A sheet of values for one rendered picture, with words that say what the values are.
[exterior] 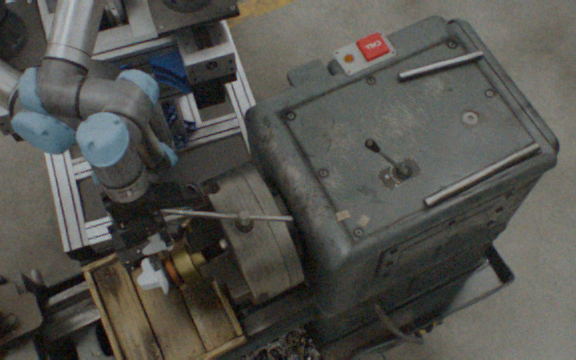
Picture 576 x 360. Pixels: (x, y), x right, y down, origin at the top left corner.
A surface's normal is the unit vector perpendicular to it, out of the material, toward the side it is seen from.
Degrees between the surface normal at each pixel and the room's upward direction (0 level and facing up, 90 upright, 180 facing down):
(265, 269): 53
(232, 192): 19
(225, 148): 0
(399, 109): 0
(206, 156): 0
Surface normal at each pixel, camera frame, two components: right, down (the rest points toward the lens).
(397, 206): -0.02, -0.42
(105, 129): -0.12, -0.59
